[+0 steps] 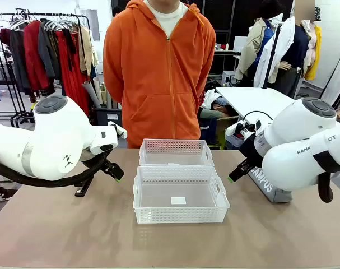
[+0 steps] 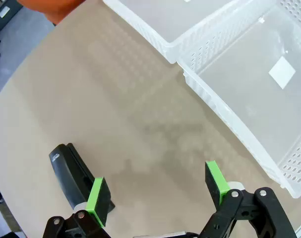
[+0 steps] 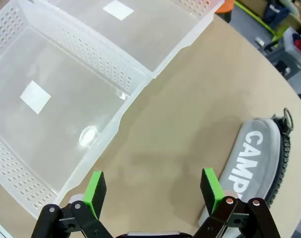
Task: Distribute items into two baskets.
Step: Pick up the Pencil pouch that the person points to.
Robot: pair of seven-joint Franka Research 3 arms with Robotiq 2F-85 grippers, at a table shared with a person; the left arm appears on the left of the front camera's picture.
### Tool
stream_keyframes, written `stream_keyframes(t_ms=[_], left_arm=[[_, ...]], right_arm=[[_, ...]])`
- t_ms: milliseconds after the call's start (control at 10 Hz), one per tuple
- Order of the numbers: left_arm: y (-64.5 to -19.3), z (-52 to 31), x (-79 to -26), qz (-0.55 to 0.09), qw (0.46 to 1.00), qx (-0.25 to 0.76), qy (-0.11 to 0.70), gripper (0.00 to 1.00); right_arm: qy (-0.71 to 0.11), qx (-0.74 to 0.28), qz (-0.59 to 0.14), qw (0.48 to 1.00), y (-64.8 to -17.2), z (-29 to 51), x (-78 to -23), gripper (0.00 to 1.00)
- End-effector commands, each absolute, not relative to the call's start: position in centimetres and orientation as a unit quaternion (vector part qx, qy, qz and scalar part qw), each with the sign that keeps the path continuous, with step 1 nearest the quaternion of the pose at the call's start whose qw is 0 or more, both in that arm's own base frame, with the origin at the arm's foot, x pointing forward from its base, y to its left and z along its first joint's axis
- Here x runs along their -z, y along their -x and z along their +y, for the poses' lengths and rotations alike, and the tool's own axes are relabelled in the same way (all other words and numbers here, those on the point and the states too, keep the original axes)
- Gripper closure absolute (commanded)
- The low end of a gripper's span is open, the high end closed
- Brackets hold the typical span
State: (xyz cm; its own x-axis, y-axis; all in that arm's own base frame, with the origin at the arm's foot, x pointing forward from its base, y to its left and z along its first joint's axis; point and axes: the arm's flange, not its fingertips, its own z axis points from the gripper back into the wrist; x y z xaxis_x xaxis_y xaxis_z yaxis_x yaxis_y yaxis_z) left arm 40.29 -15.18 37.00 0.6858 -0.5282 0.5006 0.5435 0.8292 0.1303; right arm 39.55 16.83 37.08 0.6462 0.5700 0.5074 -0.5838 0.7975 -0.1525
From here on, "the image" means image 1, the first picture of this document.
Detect mixed clothes heap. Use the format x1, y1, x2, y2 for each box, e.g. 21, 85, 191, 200
199, 89, 240, 132

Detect black stand pole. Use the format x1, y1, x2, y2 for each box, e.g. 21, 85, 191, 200
263, 24, 282, 89

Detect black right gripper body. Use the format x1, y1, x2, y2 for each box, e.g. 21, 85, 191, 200
239, 138, 268, 170

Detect cream cardboard tube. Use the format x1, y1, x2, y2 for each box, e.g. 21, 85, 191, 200
92, 75, 109, 106

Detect white background table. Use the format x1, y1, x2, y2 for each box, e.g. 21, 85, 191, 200
216, 86, 296, 127

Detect bystander leg and shoe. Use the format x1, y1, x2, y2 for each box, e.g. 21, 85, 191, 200
0, 187, 18, 203

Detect mannequin with beige coat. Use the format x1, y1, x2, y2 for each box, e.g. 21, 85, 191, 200
234, 18, 274, 85

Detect dark red hanging jacket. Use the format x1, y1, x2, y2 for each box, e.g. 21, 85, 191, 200
23, 21, 56, 96

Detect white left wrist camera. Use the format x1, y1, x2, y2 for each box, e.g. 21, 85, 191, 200
107, 121, 128, 140

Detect dark grey hanging garment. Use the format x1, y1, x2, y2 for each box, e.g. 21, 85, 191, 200
8, 27, 30, 95

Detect red hanging dress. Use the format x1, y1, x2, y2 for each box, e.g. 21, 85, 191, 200
56, 29, 91, 113

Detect yellow hanging garment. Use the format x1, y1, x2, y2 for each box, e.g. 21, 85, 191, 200
304, 25, 323, 81

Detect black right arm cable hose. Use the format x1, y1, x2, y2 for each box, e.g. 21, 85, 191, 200
312, 152, 340, 204

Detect black stapler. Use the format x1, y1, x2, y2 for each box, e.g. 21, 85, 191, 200
74, 168, 95, 197

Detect white paper roll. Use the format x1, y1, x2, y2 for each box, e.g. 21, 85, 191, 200
82, 80, 102, 109

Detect thin black camera cable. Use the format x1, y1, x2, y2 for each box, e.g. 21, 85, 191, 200
242, 110, 274, 126

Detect grey CAMPUS zip pouch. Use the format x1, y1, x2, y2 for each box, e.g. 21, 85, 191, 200
248, 165, 294, 203

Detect beige hanging garment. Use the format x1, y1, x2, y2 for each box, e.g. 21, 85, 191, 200
80, 26, 99, 76

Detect grey storage bin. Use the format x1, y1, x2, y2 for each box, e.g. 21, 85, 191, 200
94, 107, 123, 128

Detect small white perforated plastic basket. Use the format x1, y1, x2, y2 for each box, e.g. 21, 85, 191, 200
138, 138, 215, 168

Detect white storage box red contents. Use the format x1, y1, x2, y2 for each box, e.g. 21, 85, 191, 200
225, 123, 257, 148

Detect grey hanging jacket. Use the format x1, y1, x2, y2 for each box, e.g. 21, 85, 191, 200
38, 22, 61, 81

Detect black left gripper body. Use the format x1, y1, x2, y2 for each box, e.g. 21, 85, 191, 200
81, 150, 114, 169

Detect black metal clothes rack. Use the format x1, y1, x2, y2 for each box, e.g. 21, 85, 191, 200
0, 12, 92, 127

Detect white hanging coat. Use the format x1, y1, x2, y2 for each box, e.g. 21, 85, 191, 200
253, 16, 296, 88

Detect person in orange hoodie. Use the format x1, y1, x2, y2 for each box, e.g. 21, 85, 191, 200
103, 0, 217, 149

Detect small white appliance box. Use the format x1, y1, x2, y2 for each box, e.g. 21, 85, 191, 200
221, 69, 237, 86

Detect large white perforated plastic basket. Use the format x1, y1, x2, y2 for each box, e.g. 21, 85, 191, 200
132, 165, 231, 224

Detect lime green stool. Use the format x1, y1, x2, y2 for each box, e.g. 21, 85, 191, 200
208, 131, 229, 151

